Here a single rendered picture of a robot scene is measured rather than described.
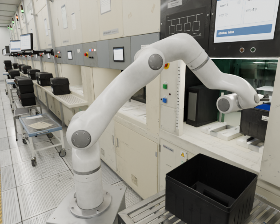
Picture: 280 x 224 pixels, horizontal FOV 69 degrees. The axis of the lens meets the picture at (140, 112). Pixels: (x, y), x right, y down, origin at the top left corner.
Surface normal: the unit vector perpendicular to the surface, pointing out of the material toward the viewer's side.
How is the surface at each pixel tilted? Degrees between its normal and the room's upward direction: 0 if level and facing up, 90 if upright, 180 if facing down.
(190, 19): 90
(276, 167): 90
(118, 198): 0
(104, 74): 90
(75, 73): 90
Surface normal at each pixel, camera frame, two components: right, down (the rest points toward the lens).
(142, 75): -0.29, 0.68
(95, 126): 0.57, -0.04
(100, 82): 0.57, 0.22
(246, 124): -0.83, 0.23
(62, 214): -0.02, -0.96
